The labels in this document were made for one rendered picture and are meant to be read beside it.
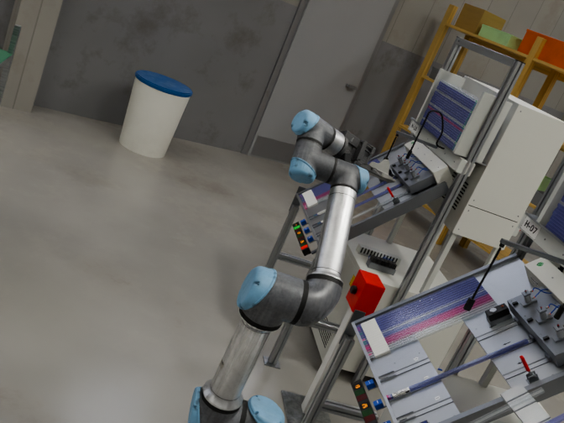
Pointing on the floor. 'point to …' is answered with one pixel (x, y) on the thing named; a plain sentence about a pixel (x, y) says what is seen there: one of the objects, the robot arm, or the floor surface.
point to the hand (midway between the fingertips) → (377, 182)
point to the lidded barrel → (153, 113)
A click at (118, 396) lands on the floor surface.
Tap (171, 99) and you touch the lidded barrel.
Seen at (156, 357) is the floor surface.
